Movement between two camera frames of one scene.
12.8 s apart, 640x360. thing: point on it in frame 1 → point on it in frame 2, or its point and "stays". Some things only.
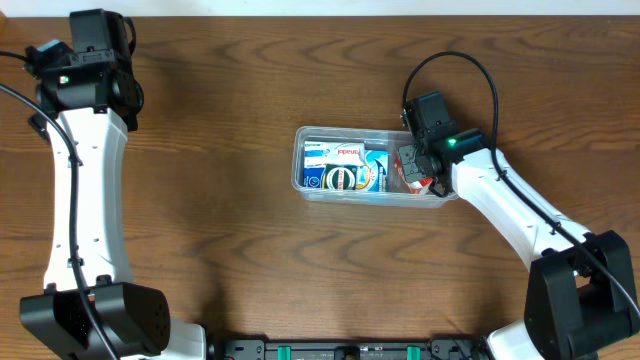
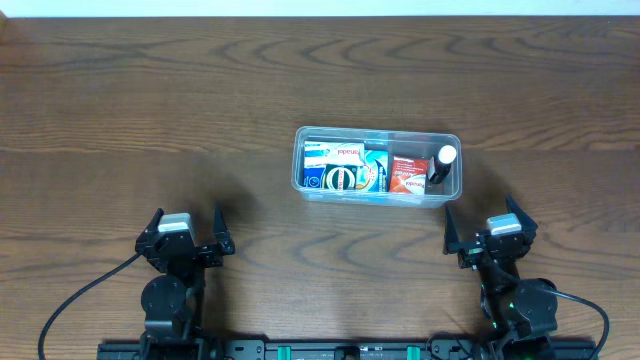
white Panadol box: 318,153 stays
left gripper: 38,93 → 198,251
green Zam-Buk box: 340,177 stays
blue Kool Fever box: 372,175 stays
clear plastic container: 356,166 stays
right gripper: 408,156 → 452,244
